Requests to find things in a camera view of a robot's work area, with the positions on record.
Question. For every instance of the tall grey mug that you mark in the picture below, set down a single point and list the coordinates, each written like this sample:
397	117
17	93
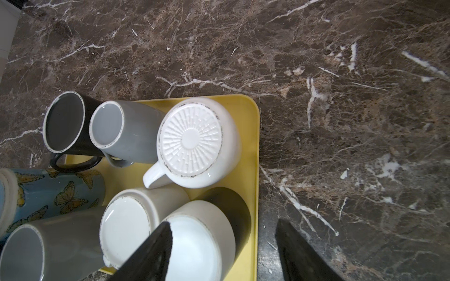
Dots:
61	248

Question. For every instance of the blue butterfly mug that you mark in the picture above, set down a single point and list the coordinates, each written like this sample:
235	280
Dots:
28	195

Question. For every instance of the small grey mug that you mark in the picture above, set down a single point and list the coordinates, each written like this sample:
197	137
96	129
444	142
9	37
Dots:
126	132

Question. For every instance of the black mug white bottom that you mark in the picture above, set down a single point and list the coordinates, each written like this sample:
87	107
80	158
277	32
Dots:
208	234

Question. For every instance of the white ribbed-bottom mug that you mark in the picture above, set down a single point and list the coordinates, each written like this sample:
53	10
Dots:
198	144

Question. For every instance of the yellow plastic tray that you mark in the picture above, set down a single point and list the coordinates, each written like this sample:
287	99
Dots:
243	179

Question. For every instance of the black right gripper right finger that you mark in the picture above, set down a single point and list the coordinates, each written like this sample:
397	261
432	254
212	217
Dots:
299	261

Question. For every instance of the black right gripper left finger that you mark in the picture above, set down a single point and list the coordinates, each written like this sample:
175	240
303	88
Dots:
151	260

